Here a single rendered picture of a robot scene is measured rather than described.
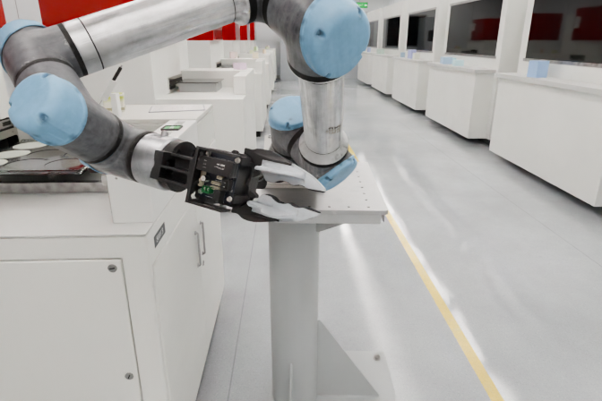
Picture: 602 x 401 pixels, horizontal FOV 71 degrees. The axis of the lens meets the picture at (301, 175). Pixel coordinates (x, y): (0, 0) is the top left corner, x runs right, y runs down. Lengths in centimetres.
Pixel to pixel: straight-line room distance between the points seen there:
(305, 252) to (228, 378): 70
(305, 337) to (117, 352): 58
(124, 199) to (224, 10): 52
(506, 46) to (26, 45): 512
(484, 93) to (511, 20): 83
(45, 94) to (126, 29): 18
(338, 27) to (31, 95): 40
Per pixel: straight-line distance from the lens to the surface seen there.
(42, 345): 124
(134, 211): 104
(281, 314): 140
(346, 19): 65
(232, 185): 51
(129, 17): 68
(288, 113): 105
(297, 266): 129
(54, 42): 66
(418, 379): 182
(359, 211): 106
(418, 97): 753
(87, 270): 108
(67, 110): 55
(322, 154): 94
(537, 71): 440
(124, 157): 61
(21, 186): 139
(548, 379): 200
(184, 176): 56
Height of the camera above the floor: 122
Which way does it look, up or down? 18 degrees down
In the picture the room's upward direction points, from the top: straight up
